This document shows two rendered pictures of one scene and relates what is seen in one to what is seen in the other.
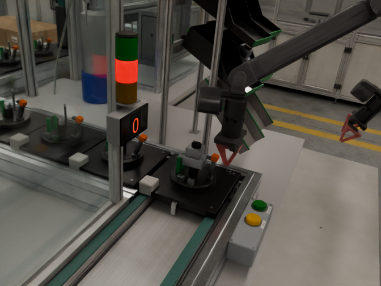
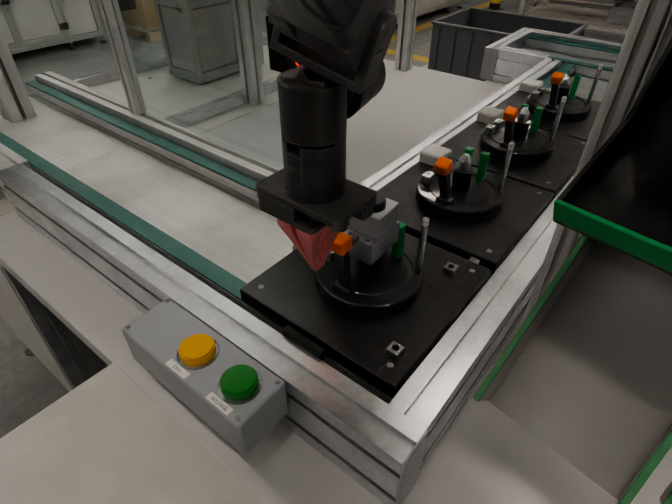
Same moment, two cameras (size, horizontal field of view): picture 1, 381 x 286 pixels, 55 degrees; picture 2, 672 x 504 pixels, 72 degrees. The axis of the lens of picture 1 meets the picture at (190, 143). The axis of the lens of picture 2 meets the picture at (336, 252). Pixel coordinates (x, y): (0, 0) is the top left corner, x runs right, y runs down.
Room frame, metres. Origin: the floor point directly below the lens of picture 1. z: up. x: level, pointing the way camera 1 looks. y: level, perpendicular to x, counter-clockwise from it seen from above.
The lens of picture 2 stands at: (1.03, -0.47, 1.38)
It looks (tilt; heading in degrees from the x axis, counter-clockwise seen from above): 39 degrees down; 107
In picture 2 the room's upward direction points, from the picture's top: straight up
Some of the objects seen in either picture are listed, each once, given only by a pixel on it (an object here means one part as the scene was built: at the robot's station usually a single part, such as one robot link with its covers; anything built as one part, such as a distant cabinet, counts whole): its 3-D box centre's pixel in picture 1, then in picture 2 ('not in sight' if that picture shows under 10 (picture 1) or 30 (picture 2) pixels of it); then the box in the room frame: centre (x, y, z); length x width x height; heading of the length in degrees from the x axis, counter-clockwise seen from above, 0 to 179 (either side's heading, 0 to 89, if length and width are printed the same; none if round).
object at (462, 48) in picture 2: not in sight; (503, 47); (1.10, 2.12, 0.73); 0.62 x 0.42 x 0.23; 159
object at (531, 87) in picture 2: not in sight; (561, 91); (1.20, 0.68, 1.01); 0.24 x 0.24 x 0.13; 69
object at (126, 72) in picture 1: (126, 69); not in sight; (0.80, 0.16, 1.33); 0.05 x 0.05 x 0.05
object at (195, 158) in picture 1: (192, 152); (376, 219); (0.94, -0.01, 1.06); 0.08 x 0.04 x 0.07; 71
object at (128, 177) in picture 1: (121, 145); (462, 175); (1.03, 0.22, 1.01); 0.24 x 0.24 x 0.13; 69
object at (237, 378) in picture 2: (259, 206); (239, 384); (0.84, -0.21, 0.96); 0.04 x 0.04 x 0.02
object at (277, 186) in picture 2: (232, 127); (314, 170); (0.90, -0.11, 1.17); 0.10 x 0.07 x 0.07; 159
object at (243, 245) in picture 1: (250, 229); (202, 368); (0.78, -0.19, 0.93); 0.21 x 0.07 x 0.06; 159
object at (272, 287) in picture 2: (192, 181); (368, 284); (0.93, -0.02, 0.96); 0.24 x 0.24 x 0.02; 69
